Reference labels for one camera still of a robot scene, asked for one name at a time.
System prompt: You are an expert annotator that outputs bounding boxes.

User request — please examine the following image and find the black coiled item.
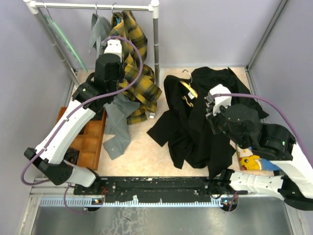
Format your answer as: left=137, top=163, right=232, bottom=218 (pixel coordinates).
left=64, top=147, right=79, bottom=165

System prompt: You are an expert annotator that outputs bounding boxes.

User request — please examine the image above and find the black shirt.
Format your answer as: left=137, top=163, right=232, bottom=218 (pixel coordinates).
left=191, top=67, right=269, bottom=119
left=147, top=75, right=235, bottom=178

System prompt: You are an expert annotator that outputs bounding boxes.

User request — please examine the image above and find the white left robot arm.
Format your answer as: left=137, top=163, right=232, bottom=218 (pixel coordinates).
left=24, top=53, right=124, bottom=194

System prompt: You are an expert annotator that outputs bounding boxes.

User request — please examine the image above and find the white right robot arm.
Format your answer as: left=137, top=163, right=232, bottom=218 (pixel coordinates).
left=205, top=103, right=313, bottom=211

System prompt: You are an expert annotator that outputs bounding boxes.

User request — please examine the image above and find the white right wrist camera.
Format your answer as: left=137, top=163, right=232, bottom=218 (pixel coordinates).
left=204, top=84, right=232, bottom=117

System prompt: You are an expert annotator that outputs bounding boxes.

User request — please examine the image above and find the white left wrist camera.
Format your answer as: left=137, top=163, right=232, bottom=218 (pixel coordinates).
left=101, top=39, right=122, bottom=60

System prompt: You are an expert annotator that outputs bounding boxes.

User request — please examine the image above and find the white clothes rack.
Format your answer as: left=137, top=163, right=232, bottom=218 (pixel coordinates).
left=22, top=0, right=165, bottom=107

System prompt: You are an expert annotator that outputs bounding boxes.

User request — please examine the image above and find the orange wooden tray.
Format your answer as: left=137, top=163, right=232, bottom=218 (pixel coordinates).
left=70, top=109, right=107, bottom=171

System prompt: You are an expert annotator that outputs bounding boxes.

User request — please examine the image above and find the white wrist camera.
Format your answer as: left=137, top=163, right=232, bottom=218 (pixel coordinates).
left=204, top=84, right=232, bottom=117
left=101, top=39, right=122, bottom=60

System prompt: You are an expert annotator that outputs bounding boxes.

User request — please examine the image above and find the yellow plaid shirt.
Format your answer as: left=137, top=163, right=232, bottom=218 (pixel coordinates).
left=109, top=10, right=162, bottom=124

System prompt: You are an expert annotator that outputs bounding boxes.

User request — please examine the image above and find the yellow hanger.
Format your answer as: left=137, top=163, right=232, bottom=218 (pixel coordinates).
left=180, top=69, right=198, bottom=108

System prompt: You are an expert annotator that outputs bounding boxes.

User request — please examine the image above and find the green hanger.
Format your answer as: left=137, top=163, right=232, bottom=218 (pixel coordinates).
left=45, top=15, right=88, bottom=72

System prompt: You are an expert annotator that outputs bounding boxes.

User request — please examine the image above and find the blue pikachu cloth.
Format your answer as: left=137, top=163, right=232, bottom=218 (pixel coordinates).
left=236, top=146, right=281, bottom=171

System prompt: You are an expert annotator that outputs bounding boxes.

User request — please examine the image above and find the grey shirt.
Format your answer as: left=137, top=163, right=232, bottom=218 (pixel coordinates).
left=89, top=13, right=140, bottom=160

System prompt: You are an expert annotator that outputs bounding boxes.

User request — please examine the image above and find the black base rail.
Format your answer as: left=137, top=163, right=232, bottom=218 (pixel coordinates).
left=74, top=176, right=235, bottom=203

